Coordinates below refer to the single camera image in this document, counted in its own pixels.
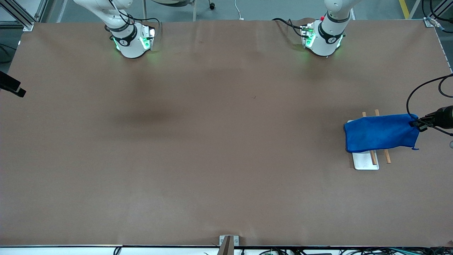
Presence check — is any blue microfibre towel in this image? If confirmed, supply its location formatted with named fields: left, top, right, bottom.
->
left=344, top=113, right=420, bottom=153

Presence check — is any wooden towel rack rod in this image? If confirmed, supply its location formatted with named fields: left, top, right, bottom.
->
left=362, top=112, right=378, bottom=166
left=374, top=109, right=392, bottom=164

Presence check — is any white towel rack base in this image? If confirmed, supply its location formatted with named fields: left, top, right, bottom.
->
left=347, top=120, right=380, bottom=170

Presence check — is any chair base with caster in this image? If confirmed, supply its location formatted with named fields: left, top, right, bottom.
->
left=143, top=0, right=216, bottom=22

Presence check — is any aluminium frame profile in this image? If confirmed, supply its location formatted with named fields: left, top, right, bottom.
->
left=423, top=0, right=453, bottom=29
left=0, top=0, right=48, bottom=32

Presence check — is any black arm base cable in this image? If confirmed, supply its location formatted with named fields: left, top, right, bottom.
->
left=106, top=0, right=161, bottom=36
left=272, top=17, right=308, bottom=39

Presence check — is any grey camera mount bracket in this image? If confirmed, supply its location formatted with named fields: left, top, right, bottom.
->
left=219, top=235, right=240, bottom=255

